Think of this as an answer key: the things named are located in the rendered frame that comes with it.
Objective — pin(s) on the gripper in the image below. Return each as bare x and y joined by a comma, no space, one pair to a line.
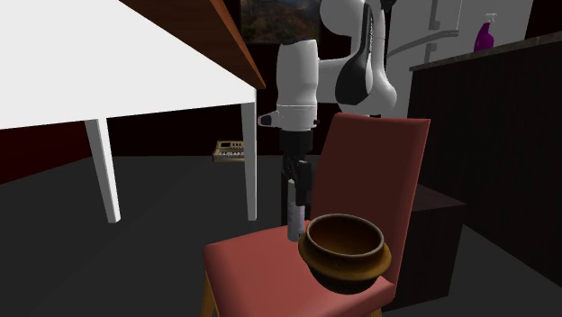
296,141

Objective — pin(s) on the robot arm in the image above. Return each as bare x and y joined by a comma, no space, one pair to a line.
298,74

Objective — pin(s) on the grey cylindrical bottle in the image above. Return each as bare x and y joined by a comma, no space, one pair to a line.
295,221

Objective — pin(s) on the red upholstered chair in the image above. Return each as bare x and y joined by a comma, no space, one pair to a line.
364,167

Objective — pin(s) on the small tan keyboard instrument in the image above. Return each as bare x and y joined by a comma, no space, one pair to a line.
228,151

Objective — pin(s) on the brown clay bowl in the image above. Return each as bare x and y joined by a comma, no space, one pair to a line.
347,268

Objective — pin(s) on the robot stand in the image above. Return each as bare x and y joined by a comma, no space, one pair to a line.
439,246

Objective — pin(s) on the dark counter cabinet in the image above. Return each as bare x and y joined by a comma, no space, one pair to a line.
483,131

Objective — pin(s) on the grey refrigerator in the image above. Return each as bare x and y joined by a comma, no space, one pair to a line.
461,48

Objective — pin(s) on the purple spray bottle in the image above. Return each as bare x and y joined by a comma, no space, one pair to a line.
484,39

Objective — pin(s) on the white table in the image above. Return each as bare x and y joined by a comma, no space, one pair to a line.
87,57

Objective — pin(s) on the landscape wall picture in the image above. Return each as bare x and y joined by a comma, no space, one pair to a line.
276,19

